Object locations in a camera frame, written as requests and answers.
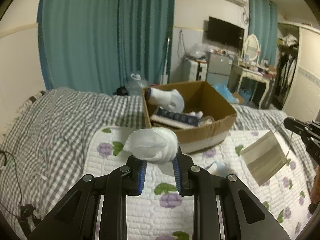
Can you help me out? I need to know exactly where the silver mini fridge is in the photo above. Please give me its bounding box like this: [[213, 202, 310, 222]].
[[206, 53, 233, 86]]

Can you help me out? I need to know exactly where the white hard suitcase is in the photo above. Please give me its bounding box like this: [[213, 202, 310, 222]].
[[182, 60, 208, 81]]

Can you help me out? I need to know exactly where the cardboard box with blue wrap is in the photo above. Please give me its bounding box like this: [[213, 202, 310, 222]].
[[214, 82, 245, 105]]

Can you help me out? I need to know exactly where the white oval vanity mirror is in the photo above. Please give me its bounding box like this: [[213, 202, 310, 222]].
[[242, 34, 260, 61]]

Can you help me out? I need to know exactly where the white floral quilted blanket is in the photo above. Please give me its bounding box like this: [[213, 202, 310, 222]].
[[84, 127, 315, 239]]

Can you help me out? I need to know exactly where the clear plastic bag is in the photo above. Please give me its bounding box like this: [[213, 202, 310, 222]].
[[188, 43, 208, 61]]

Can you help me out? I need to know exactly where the white dressing table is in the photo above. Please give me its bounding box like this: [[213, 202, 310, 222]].
[[231, 64, 274, 109]]

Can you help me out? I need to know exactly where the white wardrobe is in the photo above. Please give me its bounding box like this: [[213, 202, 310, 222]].
[[273, 21, 319, 121]]

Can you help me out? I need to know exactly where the small teal curtain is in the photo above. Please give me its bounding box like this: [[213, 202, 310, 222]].
[[248, 0, 278, 65]]

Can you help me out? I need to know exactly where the brown cardboard box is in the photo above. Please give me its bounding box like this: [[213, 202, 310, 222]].
[[142, 81, 237, 154]]

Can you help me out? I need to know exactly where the clear water jug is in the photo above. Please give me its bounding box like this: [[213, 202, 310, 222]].
[[125, 73, 149, 95]]

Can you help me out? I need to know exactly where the grey checked bed sheet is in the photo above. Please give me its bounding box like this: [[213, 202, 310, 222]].
[[1, 88, 286, 239]]

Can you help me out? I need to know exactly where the white stick vacuum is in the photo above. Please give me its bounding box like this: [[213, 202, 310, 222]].
[[161, 38, 170, 85]]

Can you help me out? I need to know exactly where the black wall television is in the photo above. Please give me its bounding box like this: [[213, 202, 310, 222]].
[[207, 16, 245, 49]]

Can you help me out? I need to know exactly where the large teal curtain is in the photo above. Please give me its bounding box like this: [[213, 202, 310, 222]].
[[37, 0, 175, 94]]

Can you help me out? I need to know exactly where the black cable on bed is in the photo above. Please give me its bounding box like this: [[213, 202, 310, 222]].
[[0, 151, 41, 228]]

